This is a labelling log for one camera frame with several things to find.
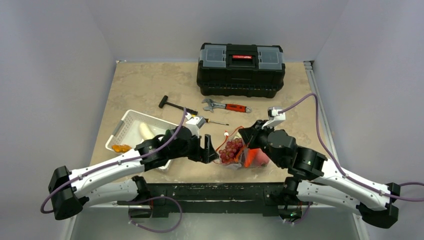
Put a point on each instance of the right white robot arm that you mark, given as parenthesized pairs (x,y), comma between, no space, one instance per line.
(316,178)

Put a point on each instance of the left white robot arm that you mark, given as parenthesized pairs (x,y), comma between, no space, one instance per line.
(69,189)

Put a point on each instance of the light red grape bunch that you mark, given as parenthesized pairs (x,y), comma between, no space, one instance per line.
(230,151)

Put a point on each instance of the orange carrot green top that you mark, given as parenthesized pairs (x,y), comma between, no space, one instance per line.
(251,158)

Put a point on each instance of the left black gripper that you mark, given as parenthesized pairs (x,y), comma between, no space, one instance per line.
(205,155)

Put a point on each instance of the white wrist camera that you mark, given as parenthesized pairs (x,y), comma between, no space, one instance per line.
(275,117)
(194,123)

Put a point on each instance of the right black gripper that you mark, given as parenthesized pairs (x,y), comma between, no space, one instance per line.
(250,136)

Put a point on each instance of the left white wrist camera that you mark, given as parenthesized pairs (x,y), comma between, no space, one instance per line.
(194,123)

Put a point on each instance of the orange small fruit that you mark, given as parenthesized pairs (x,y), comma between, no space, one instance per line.
(121,148)

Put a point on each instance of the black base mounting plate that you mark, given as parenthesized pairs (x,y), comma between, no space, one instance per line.
(269,199)

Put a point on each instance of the aluminium frame rail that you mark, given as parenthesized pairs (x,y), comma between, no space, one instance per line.
(306,192)

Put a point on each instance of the black plastic toolbox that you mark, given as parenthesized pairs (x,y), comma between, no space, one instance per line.
(240,70)

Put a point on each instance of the yellow black screwdriver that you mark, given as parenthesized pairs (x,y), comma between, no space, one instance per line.
(216,122)

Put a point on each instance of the black hammer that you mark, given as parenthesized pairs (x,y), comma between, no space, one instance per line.
(164,101)

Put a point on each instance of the clear zip top bag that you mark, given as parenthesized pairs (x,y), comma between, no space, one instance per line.
(236,166)

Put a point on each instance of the white radish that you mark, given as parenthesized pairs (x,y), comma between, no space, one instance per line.
(145,131)

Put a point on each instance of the white plastic basket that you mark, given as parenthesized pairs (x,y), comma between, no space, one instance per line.
(127,130)

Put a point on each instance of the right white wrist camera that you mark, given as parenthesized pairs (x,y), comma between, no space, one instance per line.
(275,117)

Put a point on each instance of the adjustable wrench red handle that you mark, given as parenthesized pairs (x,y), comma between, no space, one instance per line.
(211,105)

